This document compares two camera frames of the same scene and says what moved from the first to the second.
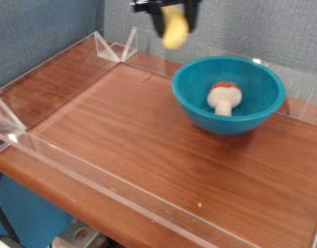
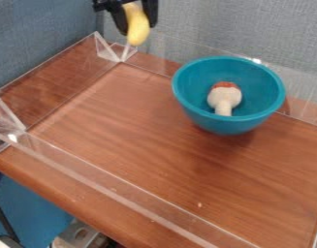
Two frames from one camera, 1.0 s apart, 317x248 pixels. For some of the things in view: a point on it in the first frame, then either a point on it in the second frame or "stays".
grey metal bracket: x=77 y=235 stays
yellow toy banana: x=177 y=29 to x=138 y=23
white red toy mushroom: x=222 y=97 stays
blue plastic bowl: x=261 y=85 stays
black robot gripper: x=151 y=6 to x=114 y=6
